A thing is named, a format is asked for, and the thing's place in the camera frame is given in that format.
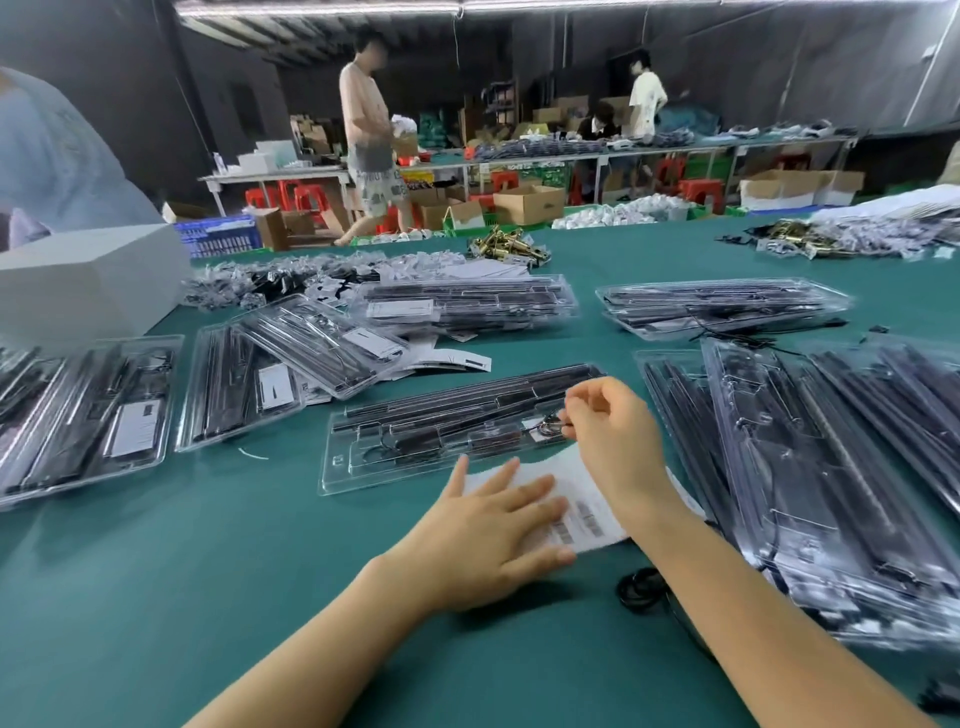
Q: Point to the person's left hand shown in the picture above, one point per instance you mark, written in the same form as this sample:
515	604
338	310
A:
465	547

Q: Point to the person's right hand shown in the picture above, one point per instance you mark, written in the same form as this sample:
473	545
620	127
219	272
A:
622	450

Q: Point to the person's left thumb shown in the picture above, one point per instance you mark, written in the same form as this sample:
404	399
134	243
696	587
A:
547	561

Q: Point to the person's left little finger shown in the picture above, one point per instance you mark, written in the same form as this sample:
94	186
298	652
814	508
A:
456	476

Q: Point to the person's left middle finger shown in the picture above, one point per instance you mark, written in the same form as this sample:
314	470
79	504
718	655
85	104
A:
529	491

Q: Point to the person's right thumb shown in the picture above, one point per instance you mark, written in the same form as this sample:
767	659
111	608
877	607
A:
574	424

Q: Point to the white paper label card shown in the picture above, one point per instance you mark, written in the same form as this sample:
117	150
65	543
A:
592	510

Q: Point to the person's left forearm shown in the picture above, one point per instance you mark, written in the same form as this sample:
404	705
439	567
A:
315	660

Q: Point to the person's right forearm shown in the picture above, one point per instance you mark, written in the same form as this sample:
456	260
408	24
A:
750	622

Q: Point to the clear blister tray black parts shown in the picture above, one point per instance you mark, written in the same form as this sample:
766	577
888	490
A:
435	435

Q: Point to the clear blister pack black rods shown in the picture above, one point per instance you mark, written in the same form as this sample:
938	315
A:
907	405
682	420
82	420
322	341
232	397
817	495

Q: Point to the loose white label cards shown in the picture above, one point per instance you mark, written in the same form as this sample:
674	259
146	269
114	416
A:
442	360

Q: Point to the stack of clear blister packs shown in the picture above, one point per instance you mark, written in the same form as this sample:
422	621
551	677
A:
465	304
720	304

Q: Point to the pile of gold metal clips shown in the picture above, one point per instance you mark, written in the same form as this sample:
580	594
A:
510	246

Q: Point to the pile of white bags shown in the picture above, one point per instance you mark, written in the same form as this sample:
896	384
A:
622	212

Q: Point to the open brown cardboard box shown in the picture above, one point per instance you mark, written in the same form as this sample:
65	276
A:
529	204

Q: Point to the pile of small bagged parts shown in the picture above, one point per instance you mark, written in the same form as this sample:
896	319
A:
300	276

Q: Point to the red plastic stool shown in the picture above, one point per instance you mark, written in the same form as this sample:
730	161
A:
701	191
307	196

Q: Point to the long work table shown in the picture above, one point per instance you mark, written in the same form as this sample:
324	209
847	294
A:
637	150

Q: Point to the small brown cardboard box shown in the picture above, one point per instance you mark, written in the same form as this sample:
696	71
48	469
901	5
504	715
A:
271	227

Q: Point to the pile of bagged gold parts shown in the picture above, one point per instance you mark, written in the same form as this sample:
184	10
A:
840	238

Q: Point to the large open cardboard box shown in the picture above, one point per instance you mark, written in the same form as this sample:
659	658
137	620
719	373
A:
799	187

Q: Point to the blue plastic crate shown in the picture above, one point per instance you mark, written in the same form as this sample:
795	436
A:
219	236

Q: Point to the white work table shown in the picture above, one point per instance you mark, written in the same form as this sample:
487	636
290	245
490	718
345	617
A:
277	176

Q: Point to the stack of white sheets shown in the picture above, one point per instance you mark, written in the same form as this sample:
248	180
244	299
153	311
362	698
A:
892	206

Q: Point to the fluorescent ceiling light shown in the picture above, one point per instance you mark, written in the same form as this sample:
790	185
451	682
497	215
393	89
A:
525	7

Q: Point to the white cardboard box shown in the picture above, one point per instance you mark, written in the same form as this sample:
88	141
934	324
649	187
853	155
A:
82	285

